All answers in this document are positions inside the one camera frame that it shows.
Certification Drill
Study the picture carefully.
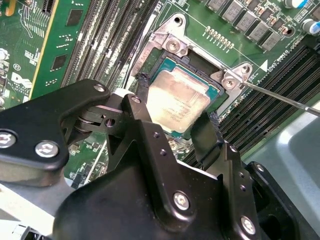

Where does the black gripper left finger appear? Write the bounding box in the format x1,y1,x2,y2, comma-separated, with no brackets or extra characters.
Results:
0,73,198,227

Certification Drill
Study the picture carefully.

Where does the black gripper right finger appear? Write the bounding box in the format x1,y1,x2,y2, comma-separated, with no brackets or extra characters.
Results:
189,111,302,240

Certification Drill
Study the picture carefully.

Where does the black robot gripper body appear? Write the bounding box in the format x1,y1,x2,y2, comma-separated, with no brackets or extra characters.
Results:
52,166,227,240

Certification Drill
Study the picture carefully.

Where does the metal wire locking lever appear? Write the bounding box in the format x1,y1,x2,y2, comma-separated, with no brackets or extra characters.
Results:
240,81,320,117

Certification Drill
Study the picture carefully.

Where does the silver square CPU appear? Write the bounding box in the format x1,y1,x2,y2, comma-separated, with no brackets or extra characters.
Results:
146,67,212,133

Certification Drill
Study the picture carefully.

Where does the metal socket cover frame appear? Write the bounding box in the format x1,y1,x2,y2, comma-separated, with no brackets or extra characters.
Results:
123,12,158,88

